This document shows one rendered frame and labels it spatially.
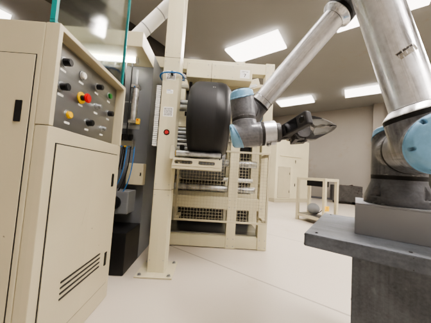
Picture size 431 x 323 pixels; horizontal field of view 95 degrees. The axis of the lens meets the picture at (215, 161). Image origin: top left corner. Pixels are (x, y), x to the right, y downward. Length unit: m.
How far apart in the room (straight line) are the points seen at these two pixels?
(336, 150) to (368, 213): 8.49
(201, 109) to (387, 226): 1.09
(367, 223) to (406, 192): 0.15
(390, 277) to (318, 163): 8.53
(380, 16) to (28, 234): 1.28
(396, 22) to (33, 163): 1.19
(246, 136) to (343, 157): 8.60
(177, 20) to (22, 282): 1.81
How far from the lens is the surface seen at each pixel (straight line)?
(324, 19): 1.01
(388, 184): 0.88
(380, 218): 0.84
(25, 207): 0.93
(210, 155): 1.44
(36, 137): 0.92
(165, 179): 1.55
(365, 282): 0.88
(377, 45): 0.81
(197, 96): 1.41
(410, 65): 0.78
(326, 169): 9.25
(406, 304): 0.90
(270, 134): 0.73
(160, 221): 1.60
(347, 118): 9.52
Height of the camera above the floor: 0.77
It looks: 3 degrees up
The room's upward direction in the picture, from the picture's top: 4 degrees clockwise
